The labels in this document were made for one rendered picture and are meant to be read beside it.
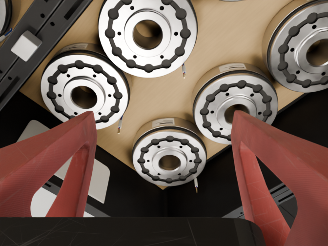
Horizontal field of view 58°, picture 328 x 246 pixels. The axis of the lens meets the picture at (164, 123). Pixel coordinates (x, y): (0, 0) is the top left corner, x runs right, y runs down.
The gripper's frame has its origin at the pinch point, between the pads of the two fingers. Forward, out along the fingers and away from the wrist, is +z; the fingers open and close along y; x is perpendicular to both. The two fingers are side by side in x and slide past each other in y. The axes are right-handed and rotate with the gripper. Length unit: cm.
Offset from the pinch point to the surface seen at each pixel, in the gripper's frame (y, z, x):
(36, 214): 31, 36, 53
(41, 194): 28, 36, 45
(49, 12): 8.7, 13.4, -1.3
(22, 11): 15.3, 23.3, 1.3
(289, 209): -22.0, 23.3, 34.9
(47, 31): 9.1, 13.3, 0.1
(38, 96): 16.2, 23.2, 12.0
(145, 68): 2.0, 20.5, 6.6
